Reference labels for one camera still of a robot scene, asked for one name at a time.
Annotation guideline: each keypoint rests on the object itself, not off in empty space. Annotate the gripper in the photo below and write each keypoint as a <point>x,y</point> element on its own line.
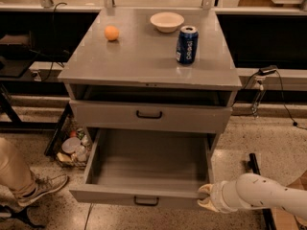
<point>218,195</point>

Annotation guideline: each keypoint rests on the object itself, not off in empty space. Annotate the grey drawer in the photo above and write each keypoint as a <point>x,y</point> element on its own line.
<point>149,116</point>
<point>146,168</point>

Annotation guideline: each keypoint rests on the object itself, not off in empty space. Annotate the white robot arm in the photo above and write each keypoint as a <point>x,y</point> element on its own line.
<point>251,191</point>

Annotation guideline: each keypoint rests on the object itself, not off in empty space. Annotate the grey top drawer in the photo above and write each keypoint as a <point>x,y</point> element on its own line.
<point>149,116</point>

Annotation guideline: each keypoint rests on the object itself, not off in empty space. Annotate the grey drawer cabinet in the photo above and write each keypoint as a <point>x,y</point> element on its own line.
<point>140,66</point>

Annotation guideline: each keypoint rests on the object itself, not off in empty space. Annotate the black metal bar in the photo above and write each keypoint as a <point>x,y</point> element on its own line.
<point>267,213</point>

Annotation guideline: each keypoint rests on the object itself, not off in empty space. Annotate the cardboard box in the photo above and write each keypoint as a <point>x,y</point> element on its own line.
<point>292,213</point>

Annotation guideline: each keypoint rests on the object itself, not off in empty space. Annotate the black power adapter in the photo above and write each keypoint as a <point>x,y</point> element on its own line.
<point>267,70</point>

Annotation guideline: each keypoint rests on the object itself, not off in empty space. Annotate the blue Pepsi can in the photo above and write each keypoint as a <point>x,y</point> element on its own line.
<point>187,45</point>

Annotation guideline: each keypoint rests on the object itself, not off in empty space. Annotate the grey sneaker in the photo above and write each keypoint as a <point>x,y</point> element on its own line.
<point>43,186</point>

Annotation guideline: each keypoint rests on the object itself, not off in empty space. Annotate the white bowl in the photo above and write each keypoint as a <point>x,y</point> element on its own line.
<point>167,22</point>

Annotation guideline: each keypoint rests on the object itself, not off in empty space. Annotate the orange fruit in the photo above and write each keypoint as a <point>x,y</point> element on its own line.
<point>111,33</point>

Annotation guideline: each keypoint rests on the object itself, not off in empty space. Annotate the person's leg beige trousers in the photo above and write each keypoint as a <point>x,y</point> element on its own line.
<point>15,173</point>

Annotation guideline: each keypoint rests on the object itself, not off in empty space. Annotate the wire basket of items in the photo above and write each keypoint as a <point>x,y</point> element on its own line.
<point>73,147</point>

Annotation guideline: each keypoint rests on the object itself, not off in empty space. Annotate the black table leg frame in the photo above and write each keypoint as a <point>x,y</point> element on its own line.
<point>33,88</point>

